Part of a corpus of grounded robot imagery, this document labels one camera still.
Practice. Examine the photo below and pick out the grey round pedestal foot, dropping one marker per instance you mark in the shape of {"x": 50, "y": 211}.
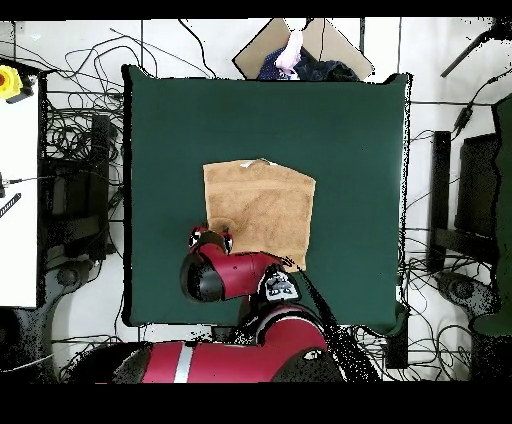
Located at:
{"x": 462, "y": 288}
{"x": 66, "y": 276}

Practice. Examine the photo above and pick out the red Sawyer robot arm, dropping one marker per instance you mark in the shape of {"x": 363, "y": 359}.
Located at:
{"x": 240, "y": 272}

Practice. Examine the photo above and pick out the black flat panel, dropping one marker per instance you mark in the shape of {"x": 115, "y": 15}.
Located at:
{"x": 478, "y": 184}

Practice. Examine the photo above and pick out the orange terry towel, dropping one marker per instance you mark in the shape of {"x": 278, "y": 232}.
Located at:
{"x": 260, "y": 200}

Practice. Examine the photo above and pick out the dark blue laundry pile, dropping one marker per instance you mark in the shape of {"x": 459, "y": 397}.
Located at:
{"x": 320, "y": 70}

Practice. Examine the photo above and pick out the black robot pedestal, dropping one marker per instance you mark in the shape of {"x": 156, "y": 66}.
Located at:
{"x": 222, "y": 334}

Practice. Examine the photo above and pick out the black upright bar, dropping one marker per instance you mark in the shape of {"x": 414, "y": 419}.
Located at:
{"x": 440, "y": 180}

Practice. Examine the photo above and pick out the brown cardboard box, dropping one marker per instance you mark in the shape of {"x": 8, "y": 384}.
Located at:
{"x": 256, "y": 56}

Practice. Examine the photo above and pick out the pink cloth item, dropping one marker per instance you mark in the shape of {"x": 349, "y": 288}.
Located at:
{"x": 290, "y": 52}

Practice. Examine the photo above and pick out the dark green table cloth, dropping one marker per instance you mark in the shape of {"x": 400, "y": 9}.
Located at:
{"x": 180, "y": 120}

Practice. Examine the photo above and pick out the black equipment box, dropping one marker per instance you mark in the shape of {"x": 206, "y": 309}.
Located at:
{"x": 80, "y": 200}

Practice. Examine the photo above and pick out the black thin rod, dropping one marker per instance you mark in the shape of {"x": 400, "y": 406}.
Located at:
{"x": 468, "y": 52}

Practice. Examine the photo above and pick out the white side table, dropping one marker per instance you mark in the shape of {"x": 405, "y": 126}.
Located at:
{"x": 18, "y": 200}

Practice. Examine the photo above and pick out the yellow emergency stop button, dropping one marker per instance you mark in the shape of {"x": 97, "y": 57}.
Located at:
{"x": 8, "y": 82}

